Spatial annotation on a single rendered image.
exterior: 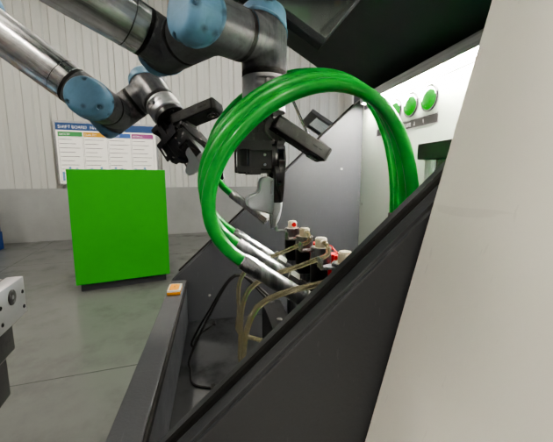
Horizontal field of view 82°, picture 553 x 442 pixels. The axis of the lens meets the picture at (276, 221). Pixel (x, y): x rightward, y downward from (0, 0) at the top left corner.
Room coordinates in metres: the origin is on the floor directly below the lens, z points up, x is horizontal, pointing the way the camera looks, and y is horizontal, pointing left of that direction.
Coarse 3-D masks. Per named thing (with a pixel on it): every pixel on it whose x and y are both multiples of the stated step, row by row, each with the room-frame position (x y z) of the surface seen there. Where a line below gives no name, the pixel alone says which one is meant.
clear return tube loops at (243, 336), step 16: (272, 256) 0.44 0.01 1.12; (320, 256) 0.37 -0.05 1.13; (288, 272) 0.36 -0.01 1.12; (240, 288) 0.43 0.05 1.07; (304, 288) 0.29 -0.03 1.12; (240, 304) 0.43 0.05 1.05; (256, 304) 0.29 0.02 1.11; (240, 320) 0.35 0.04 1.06; (240, 336) 0.35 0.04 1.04; (240, 352) 0.35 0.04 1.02
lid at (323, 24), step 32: (288, 0) 0.79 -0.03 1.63; (320, 0) 0.73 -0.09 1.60; (352, 0) 0.68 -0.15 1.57; (384, 0) 0.61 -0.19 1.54; (416, 0) 0.57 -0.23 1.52; (448, 0) 0.54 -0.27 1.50; (480, 0) 0.51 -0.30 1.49; (288, 32) 0.88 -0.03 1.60; (320, 32) 0.83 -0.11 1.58; (352, 32) 0.73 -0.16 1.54; (384, 32) 0.68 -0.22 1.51; (416, 32) 0.63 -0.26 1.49; (448, 32) 0.59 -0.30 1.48; (320, 64) 0.93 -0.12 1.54; (352, 64) 0.85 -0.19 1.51; (384, 64) 0.77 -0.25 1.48; (416, 64) 0.71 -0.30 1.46
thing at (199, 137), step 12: (168, 108) 0.73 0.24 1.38; (180, 108) 0.75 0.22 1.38; (156, 120) 0.73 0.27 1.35; (168, 120) 0.74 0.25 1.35; (156, 132) 0.75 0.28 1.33; (168, 132) 0.71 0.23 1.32; (180, 132) 0.69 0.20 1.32; (192, 132) 0.69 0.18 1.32; (168, 144) 0.71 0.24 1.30; (180, 144) 0.69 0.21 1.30; (204, 144) 0.72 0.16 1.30; (168, 156) 0.69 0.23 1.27; (180, 156) 0.71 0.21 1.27
